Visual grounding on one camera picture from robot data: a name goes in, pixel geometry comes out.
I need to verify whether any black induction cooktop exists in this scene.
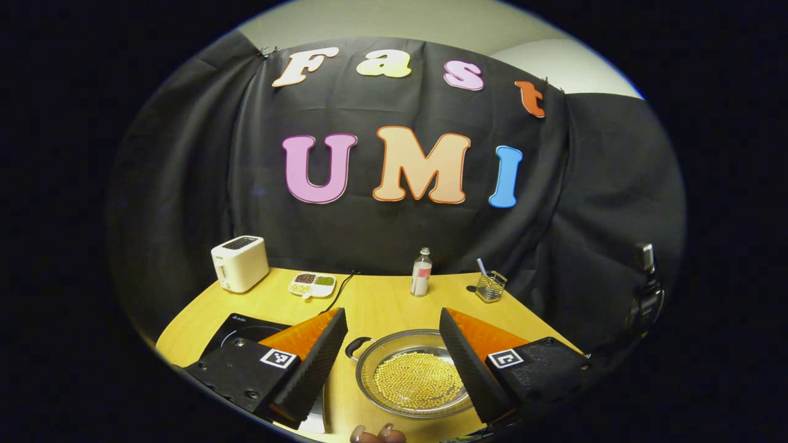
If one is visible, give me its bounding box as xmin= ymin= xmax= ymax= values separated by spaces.
xmin=200 ymin=313 xmax=327 ymax=435

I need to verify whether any pile of yellow soybeans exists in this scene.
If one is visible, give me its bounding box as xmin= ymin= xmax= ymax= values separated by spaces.
xmin=372 ymin=351 xmax=468 ymax=412

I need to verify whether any white toaster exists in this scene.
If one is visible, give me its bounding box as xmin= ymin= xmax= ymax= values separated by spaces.
xmin=211 ymin=236 xmax=270 ymax=293

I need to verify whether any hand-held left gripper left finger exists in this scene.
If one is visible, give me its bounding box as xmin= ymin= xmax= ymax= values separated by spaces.
xmin=174 ymin=308 xmax=349 ymax=430

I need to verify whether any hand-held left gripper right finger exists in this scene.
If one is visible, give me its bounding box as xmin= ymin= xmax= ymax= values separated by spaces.
xmin=439 ymin=308 xmax=592 ymax=425

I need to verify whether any clear bottle with pink label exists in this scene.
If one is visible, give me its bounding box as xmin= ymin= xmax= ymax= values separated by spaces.
xmin=411 ymin=247 xmax=433 ymax=297

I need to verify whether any black power cable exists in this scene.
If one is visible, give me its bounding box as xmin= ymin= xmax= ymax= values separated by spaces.
xmin=323 ymin=269 xmax=361 ymax=316

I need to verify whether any black backdrop cloth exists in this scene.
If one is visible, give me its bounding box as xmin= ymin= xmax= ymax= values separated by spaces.
xmin=105 ymin=31 xmax=687 ymax=364

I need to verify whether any white divided bean dish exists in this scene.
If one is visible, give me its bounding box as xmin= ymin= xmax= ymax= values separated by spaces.
xmin=287 ymin=272 xmax=337 ymax=300

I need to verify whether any stainless steel pot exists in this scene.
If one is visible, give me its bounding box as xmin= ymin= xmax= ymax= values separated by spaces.
xmin=345 ymin=329 xmax=487 ymax=420

